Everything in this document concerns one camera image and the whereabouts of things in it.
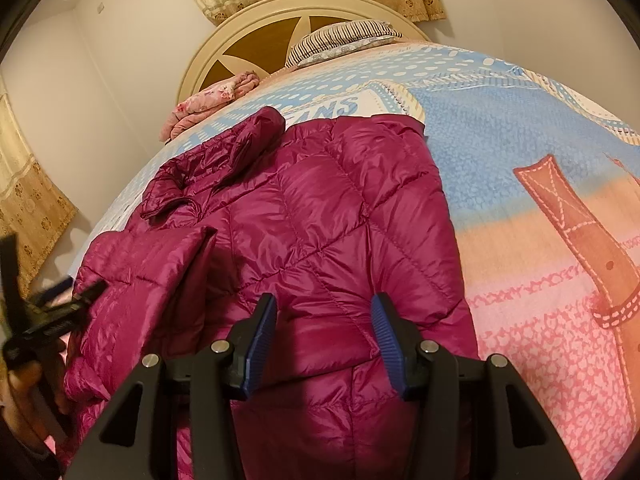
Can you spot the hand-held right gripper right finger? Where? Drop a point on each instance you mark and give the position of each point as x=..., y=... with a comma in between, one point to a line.
x=387, y=345

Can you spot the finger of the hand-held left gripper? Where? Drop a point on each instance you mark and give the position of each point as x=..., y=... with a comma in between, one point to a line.
x=75, y=301
x=10, y=265

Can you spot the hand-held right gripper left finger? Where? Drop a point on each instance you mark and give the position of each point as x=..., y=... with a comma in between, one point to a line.
x=261, y=342

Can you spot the magenta quilted puffer jacket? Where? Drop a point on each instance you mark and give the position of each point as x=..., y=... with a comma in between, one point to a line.
x=310, y=200

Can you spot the person's left hand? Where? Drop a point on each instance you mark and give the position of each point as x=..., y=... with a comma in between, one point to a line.
x=27, y=390

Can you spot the pink and blue printed blanket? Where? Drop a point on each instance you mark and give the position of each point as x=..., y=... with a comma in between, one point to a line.
x=500, y=135

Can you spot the folded pink floral quilt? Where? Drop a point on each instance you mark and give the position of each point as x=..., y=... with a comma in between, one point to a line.
x=210, y=97

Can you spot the striped pillow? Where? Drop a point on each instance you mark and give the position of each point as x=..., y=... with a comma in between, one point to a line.
x=330, y=40

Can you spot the cream wooden headboard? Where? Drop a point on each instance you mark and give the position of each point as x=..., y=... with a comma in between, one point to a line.
x=250, y=25

